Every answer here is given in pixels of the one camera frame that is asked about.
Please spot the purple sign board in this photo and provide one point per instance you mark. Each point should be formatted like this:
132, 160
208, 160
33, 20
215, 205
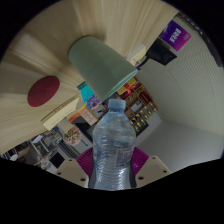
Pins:
175, 35

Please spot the clear plastic water bottle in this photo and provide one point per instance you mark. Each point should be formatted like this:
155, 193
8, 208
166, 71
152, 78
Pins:
113, 150

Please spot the small standing orange card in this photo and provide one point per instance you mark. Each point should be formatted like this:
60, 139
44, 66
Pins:
89, 116

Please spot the flat round red coaster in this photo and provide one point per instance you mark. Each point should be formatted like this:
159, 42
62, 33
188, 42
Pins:
43, 91

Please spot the wooden shelf unit with trophies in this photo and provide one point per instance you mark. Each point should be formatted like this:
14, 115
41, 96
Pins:
143, 108

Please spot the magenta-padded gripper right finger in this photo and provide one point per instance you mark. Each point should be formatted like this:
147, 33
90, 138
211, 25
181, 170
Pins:
152, 169

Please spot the teal book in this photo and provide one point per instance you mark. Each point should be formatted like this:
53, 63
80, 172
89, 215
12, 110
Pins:
85, 92

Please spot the pink flowers in white pot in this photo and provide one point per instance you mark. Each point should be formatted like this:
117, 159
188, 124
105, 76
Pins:
72, 136

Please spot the cluttered wooden side desk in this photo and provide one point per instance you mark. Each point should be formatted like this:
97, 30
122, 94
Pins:
36, 150

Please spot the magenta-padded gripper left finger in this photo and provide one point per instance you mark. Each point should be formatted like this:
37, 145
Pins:
70, 170

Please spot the beige notebook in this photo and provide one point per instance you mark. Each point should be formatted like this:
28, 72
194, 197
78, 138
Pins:
60, 113
136, 54

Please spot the pale green ribbed cup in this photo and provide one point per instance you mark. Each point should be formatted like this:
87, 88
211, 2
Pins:
100, 65

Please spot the black computer monitor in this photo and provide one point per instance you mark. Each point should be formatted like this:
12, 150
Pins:
57, 160

